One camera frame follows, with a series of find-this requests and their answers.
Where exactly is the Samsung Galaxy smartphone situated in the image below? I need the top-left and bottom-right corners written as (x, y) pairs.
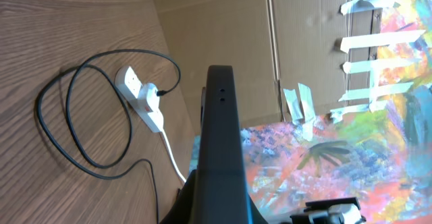
top-left (192, 65), bottom-right (253, 223)

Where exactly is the white charger adapter plug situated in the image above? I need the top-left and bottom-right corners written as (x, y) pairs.
top-left (137, 83), bottom-right (160, 113)

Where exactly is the white power strip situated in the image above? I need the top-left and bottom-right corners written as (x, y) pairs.
top-left (115, 66), bottom-right (164, 133)

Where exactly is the colourful painted backdrop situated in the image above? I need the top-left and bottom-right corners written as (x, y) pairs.
top-left (188, 0), bottom-right (432, 224)

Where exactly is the white power strip cord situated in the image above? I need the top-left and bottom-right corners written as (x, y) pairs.
top-left (161, 129), bottom-right (187, 184)

